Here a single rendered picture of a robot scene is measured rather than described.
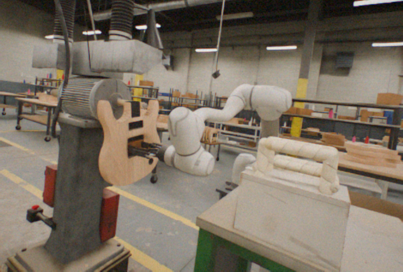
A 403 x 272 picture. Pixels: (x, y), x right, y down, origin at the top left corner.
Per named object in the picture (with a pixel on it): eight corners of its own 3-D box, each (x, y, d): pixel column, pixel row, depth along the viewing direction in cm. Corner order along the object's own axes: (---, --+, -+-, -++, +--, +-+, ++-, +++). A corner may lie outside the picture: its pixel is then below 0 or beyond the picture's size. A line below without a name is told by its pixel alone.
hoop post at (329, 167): (318, 192, 54) (324, 155, 54) (318, 189, 57) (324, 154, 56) (333, 196, 53) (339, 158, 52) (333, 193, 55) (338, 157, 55)
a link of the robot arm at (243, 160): (235, 177, 172) (239, 150, 171) (258, 184, 163) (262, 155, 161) (227, 182, 158) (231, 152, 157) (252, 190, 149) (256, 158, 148)
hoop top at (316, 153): (256, 148, 62) (258, 137, 62) (259, 147, 65) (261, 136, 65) (337, 165, 52) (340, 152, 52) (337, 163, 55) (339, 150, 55)
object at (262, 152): (253, 174, 63) (257, 142, 62) (256, 172, 66) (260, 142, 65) (264, 177, 61) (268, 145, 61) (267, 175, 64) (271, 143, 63)
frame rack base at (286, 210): (232, 229, 64) (240, 172, 63) (248, 211, 77) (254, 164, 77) (340, 275, 51) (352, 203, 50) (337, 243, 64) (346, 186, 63)
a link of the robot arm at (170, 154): (186, 164, 97) (175, 161, 100) (186, 145, 95) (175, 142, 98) (173, 171, 89) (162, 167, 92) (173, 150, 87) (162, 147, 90)
